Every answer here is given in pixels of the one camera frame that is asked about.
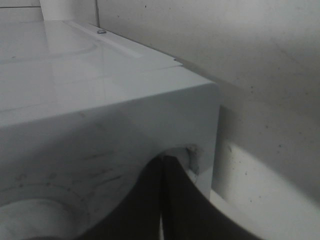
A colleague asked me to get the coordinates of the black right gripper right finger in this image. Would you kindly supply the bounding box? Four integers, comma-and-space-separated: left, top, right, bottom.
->
162, 155, 258, 240

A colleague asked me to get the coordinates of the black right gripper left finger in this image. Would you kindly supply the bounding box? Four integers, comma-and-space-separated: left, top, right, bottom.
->
77, 157, 163, 240

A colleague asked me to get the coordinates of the upper white power knob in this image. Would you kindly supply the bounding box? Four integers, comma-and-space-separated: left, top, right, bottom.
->
0, 198, 88, 240

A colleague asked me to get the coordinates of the white microwave oven body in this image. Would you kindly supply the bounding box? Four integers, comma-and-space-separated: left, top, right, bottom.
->
0, 20, 220, 231

